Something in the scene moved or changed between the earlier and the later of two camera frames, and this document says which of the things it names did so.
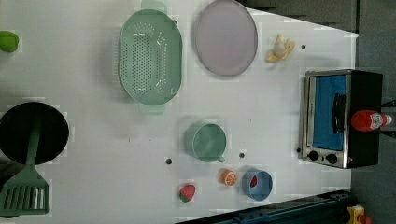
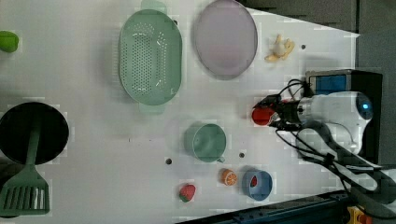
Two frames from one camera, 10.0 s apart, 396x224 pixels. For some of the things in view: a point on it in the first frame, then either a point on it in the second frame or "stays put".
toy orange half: x=229 y=177 stays put
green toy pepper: x=8 y=41 stays put
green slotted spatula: x=28 y=192 stays put
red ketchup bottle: x=366 y=120 → x=264 y=117
